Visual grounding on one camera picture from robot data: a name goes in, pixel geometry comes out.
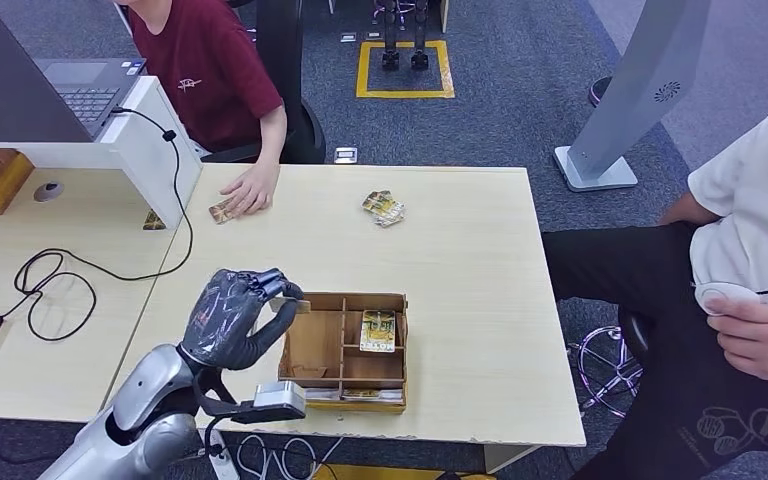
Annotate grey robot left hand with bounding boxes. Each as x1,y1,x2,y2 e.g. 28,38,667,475
178,267,306,372

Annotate brown gold ID card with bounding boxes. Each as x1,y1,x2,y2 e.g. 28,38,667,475
208,198,236,226

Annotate white handheld remote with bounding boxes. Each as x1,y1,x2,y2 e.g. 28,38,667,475
693,282,763,317

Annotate person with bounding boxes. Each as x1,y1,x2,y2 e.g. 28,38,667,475
115,0,288,219
542,92,768,480

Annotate upright gold room key card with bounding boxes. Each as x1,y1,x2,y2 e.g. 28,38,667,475
359,309,399,354

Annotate stacked white key cards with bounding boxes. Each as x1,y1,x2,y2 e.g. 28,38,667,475
304,388,404,405

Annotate black office chair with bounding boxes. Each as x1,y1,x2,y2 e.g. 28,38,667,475
214,0,327,165

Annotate wooden compartment organizer box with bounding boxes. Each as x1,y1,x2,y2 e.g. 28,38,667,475
277,291,410,415

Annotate white desk divider shelf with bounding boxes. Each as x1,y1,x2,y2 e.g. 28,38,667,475
0,76,204,230

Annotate white power strip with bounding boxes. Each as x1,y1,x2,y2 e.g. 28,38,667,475
201,429,241,480

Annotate chrome chair base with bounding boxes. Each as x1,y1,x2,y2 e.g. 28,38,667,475
566,311,650,420

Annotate black robot leg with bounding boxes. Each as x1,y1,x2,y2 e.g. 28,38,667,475
381,0,402,72
412,0,432,72

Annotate dark grey laptop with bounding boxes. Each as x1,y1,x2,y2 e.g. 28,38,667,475
0,0,149,144

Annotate grey kiosk stand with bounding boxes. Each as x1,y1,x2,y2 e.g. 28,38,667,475
553,0,713,193

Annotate dark round floor base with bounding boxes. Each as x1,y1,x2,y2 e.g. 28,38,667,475
587,74,616,109

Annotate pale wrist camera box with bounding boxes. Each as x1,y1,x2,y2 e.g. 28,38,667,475
208,380,308,425

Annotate black laptop power cable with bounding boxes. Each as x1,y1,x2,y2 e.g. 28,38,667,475
14,105,195,344

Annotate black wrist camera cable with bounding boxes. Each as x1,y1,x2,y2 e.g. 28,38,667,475
202,422,228,460

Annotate white cables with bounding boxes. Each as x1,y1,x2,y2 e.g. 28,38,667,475
234,433,346,480

